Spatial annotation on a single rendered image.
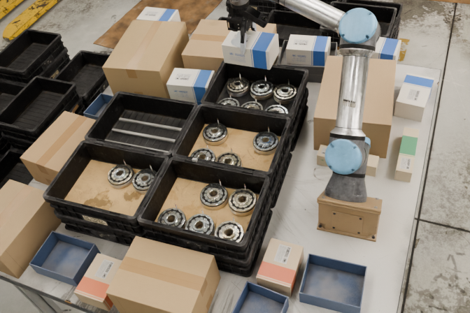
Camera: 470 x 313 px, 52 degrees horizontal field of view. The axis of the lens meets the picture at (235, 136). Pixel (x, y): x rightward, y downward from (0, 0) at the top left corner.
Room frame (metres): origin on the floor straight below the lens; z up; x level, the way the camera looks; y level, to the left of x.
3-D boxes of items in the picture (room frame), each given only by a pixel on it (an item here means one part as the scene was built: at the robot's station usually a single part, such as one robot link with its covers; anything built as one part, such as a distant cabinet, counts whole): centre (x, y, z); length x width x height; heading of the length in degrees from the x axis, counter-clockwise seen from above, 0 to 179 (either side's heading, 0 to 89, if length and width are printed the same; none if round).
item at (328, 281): (0.72, -0.24, 0.74); 0.20 x 0.15 x 0.07; 65
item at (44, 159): (1.52, 0.74, 0.78); 0.30 x 0.22 x 0.16; 147
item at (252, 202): (1.04, 0.01, 0.86); 0.10 x 0.10 x 0.01
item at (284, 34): (2.58, -0.50, 0.31); 0.40 x 0.30 x 0.34; 61
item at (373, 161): (1.23, -0.44, 0.73); 0.24 x 0.06 x 0.06; 61
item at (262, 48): (1.60, -0.13, 1.10); 0.20 x 0.12 x 0.09; 61
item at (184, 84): (1.76, 0.15, 0.83); 0.20 x 0.12 x 0.09; 68
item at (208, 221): (0.96, 0.18, 0.86); 0.10 x 0.10 x 0.01
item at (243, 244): (1.02, 0.14, 0.92); 0.40 x 0.30 x 0.02; 63
